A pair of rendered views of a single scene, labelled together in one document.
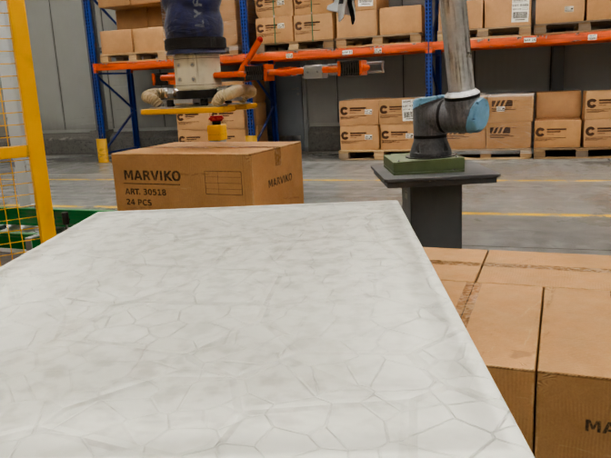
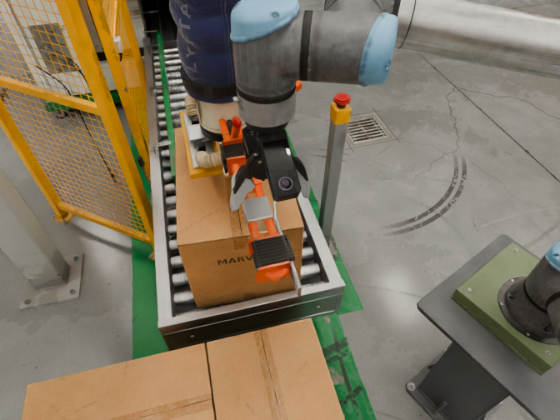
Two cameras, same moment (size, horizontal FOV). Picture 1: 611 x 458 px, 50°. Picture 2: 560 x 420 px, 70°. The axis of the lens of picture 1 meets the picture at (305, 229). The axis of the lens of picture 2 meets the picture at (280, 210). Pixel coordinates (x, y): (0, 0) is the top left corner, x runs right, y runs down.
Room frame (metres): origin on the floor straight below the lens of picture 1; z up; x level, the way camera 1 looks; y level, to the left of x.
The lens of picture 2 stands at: (2.02, -0.61, 1.93)
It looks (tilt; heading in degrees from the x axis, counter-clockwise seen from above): 48 degrees down; 54
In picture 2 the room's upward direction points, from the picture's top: straight up
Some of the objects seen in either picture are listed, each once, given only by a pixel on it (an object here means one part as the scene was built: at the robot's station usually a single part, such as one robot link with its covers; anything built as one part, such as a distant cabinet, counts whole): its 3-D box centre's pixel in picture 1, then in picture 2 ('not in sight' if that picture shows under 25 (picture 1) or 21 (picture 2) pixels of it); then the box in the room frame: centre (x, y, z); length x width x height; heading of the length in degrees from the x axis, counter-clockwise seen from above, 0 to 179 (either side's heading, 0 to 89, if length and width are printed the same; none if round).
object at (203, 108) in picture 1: (187, 105); (198, 137); (2.42, 0.41, 1.11); 0.34 x 0.10 x 0.05; 69
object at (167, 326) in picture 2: not in sight; (255, 306); (2.37, 0.03, 0.58); 0.70 x 0.03 x 0.06; 158
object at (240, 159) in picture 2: (259, 73); (239, 155); (2.42, 0.14, 1.21); 0.10 x 0.08 x 0.06; 159
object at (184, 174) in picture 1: (212, 198); (236, 208); (2.50, 0.36, 0.75); 0.60 x 0.40 x 0.40; 65
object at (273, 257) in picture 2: (352, 68); (268, 257); (2.29, -0.19, 1.21); 0.08 x 0.07 x 0.05; 69
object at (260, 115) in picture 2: not in sight; (264, 102); (2.31, -0.16, 1.58); 0.10 x 0.09 x 0.05; 158
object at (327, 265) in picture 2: not in sight; (268, 127); (3.10, 1.00, 0.50); 2.31 x 0.05 x 0.19; 68
